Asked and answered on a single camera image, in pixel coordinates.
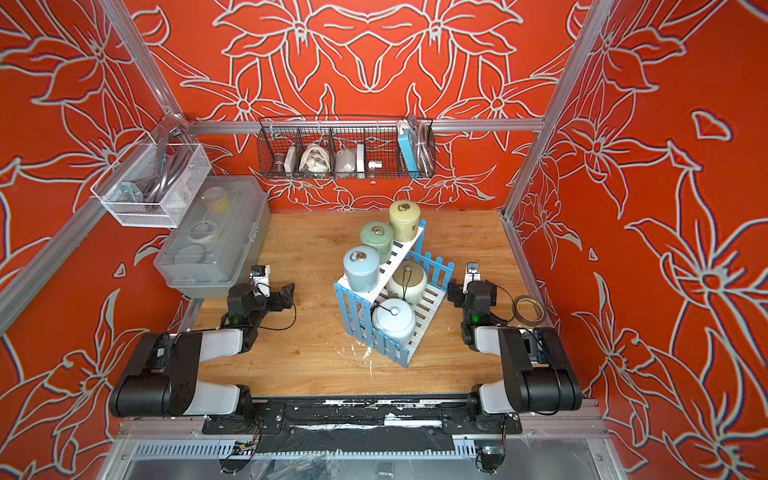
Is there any blue white picket shelf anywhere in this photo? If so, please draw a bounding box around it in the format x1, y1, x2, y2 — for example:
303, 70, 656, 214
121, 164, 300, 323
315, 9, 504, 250
334, 220, 454, 368

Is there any grey-blue tea canister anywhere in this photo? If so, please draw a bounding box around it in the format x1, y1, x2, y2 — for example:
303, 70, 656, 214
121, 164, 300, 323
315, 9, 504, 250
343, 245, 380, 293

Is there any yellow tea canister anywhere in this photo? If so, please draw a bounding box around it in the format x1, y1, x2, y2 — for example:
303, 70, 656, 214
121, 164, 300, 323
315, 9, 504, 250
389, 200, 421, 243

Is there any green tea canister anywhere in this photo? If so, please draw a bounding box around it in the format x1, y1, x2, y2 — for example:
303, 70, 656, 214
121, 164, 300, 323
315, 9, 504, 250
360, 221, 394, 265

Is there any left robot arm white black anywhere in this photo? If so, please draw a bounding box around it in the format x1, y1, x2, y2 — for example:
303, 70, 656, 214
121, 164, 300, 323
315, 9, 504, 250
109, 283, 295, 425

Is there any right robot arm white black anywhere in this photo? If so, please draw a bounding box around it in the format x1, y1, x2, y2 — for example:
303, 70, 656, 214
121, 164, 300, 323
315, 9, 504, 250
447, 280, 583, 415

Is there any cream round ceramic jar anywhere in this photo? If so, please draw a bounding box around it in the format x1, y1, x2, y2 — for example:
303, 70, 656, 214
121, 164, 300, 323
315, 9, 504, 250
386, 260, 427, 305

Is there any pale blue round ceramic jar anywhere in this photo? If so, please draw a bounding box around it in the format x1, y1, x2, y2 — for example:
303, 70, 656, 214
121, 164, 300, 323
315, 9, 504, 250
372, 298, 416, 345

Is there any brown tape roll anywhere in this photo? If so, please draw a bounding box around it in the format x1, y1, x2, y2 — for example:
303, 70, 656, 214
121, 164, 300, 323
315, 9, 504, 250
514, 295, 546, 327

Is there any translucent plastic storage box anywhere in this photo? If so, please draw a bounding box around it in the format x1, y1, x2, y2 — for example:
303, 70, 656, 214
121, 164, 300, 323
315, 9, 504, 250
153, 175, 271, 299

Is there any blue box in basket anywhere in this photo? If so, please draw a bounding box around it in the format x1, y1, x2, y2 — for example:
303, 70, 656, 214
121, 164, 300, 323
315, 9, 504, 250
397, 120, 419, 178

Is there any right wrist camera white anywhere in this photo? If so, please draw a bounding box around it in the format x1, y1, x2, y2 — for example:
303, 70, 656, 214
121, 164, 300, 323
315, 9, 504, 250
463, 262, 481, 289

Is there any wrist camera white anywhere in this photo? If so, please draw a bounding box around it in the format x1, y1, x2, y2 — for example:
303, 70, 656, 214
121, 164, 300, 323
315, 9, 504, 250
463, 262, 481, 289
249, 264, 270, 288

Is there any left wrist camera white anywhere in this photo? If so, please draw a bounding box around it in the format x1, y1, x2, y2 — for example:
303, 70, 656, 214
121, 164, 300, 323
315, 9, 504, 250
249, 264, 270, 288

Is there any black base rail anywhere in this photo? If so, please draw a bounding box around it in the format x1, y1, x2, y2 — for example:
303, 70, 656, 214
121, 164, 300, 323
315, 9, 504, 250
202, 393, 522, 453

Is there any metal hose in basket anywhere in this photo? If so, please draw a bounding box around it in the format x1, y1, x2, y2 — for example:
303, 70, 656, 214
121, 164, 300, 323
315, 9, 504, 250
415, 119, 437, 176

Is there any black wire wall basket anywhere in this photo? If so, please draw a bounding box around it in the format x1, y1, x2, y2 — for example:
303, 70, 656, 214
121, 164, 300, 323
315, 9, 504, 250
257, 115, 437, 180

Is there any clear plastic wall basket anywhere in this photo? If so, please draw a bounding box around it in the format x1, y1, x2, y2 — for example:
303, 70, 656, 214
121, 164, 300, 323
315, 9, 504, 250
91, 134, 211, 229

